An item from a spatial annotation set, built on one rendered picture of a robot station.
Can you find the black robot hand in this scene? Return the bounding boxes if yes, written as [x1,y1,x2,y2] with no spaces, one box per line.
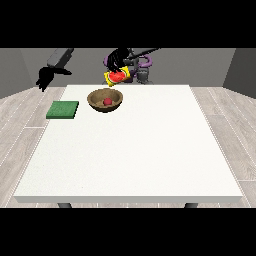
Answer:
[106,48,132,74]
[35,66,73,93]

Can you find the green square pad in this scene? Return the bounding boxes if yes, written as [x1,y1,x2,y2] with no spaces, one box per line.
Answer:
[45,100,80,120]

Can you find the brown wooden bowl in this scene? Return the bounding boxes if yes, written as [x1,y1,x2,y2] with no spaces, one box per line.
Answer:
[86,87,124,114]

